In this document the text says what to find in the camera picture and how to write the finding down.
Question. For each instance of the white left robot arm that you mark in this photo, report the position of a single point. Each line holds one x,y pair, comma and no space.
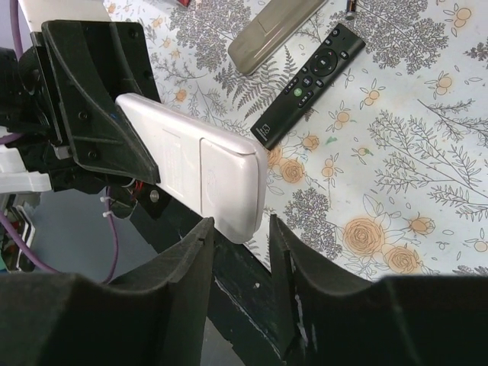
19,167

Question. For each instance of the floral table mat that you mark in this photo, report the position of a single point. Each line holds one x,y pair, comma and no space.
387,173

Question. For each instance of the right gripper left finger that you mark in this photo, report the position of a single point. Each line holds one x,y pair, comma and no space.
152,315

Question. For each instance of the white battery cover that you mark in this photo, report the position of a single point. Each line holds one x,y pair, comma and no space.
233,185

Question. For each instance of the black battery near grey remote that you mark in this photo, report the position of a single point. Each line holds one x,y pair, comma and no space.
350,12

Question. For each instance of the black remote control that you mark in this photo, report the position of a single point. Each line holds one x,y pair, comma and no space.
318,73

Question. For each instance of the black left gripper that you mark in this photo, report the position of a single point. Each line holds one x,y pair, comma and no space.
58,98

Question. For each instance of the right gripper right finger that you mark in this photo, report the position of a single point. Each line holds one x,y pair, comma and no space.
329,316

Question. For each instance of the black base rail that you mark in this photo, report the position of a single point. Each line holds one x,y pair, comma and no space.
241,308

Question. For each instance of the grey remote control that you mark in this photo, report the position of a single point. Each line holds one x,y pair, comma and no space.
269,30

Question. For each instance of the white remote control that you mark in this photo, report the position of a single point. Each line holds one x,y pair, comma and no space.
173,140

